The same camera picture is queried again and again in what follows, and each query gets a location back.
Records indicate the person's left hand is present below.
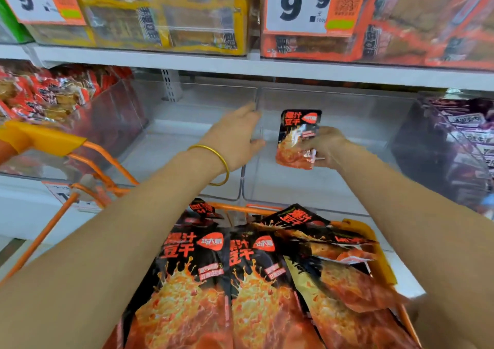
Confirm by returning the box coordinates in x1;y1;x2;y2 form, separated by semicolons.
198;102;267;173

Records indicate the person's right hand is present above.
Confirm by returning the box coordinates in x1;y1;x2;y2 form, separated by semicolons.
303;126;354;170

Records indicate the black flame print snack packet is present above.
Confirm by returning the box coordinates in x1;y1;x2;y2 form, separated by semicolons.
275;109;324;170

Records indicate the pile of black orange snacks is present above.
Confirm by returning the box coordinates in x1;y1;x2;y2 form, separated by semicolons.
104;198;421;349

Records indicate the orange shopping cart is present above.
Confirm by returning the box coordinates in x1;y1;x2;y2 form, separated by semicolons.
0;119;424;349

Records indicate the person's right forearm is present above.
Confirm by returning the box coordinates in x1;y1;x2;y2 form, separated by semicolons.
330;140;494;349

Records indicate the person's left forearm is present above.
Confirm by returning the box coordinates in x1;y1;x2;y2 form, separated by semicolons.
0;146;226;349

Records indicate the stack of yellow trimmed packets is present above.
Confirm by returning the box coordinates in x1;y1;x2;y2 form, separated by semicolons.
27;0;253;58

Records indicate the pile of purple packets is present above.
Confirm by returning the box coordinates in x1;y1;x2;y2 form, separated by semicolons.
428;92;494;207

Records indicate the stack of orange trimmed packets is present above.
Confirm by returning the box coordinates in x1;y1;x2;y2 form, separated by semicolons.
260;0;494;72

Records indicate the pile of red tan packets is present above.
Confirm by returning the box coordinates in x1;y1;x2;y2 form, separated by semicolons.
0;61;136;126

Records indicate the stack of green packets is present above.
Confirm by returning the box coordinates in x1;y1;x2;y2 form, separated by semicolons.
0;0;37;46

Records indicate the gold bracelet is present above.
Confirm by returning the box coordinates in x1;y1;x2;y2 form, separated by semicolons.
187;143;232;187

